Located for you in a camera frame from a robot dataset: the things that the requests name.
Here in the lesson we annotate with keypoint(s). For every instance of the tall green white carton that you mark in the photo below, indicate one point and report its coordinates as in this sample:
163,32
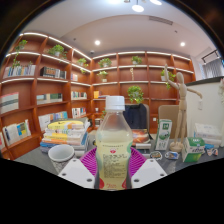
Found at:
163,135

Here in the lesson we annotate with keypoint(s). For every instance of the dark office chair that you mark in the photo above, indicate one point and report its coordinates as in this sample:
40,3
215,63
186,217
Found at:
135,116

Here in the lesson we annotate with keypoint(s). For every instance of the white partition with dark top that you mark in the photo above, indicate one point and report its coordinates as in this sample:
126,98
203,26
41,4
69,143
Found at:
211,100

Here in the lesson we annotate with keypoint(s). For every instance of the colourful book stack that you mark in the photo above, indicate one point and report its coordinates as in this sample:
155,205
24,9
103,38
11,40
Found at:
65,133

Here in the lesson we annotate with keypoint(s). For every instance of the branched ceiling lamp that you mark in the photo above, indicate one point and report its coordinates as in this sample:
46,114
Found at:
138,8

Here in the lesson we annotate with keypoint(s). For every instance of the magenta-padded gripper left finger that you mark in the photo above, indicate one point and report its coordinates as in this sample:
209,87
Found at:
76,173

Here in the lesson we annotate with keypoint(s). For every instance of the small colourful sticker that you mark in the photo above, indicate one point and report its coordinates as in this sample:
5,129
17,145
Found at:
155,155
215,152
171,155
209,152

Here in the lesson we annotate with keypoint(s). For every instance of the recessed ceiling light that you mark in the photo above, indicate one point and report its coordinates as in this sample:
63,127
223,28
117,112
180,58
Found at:
182,44
97,42

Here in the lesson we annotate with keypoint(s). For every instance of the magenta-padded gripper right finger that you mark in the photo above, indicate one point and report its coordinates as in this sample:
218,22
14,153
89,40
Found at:
150,171

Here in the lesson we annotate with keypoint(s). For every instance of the grey curtain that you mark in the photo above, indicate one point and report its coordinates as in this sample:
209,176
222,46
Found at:
213,68

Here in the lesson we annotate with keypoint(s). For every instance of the wooden artist mannequin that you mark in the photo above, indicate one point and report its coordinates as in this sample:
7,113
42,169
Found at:
181,110

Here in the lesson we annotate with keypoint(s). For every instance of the white ceramic vase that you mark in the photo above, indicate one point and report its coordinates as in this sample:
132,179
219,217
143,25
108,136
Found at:
222,133

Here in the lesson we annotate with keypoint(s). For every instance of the black track light rail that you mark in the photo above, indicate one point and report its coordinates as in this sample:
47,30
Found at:
210,55

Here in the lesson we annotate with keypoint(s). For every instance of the white wall socket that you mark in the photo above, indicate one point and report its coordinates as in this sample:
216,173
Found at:
201,105

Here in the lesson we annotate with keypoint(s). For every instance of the small green white box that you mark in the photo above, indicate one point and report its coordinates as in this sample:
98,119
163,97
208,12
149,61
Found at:
192,150

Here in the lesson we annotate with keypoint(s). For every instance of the brown lit shelf unit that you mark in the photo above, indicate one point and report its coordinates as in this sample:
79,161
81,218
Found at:
26,90

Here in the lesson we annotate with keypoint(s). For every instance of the white patterned mug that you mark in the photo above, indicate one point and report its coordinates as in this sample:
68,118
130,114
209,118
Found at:
60,155

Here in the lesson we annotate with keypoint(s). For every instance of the ceiling air vent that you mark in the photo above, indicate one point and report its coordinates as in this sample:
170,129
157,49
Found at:
160,20

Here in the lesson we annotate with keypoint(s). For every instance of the tan chair back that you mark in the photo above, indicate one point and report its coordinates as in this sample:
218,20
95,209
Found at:
166,113

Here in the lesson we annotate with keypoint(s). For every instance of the clear bottle with yellow drink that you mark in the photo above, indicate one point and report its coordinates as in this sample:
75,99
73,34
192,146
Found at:
114,143

